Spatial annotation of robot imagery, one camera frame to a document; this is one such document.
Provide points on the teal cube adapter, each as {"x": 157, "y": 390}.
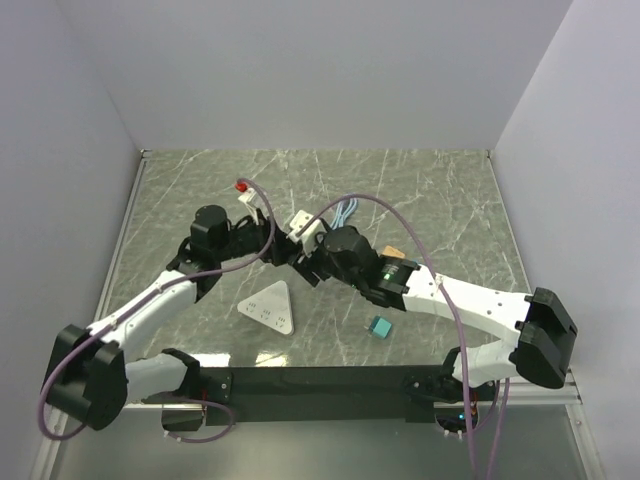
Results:
{"x": 380, "y": 327}

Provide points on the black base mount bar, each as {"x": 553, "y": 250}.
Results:
{"x": 276, "y": 394}

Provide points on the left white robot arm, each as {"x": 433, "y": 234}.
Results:
{"x": 89, "y": 376}

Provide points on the white triangular power strip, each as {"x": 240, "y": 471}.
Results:
{"x": 270, "y": 307}

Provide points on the wooden cube plug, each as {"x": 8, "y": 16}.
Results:
{"x": 391, "y": 251}

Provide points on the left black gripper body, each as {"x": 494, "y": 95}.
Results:
{"x": 246, "y": 240}

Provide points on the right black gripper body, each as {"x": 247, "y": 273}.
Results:
{"x": 329, "y": 261}

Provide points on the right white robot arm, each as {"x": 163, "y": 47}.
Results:
{"x": 534, "y": 333}

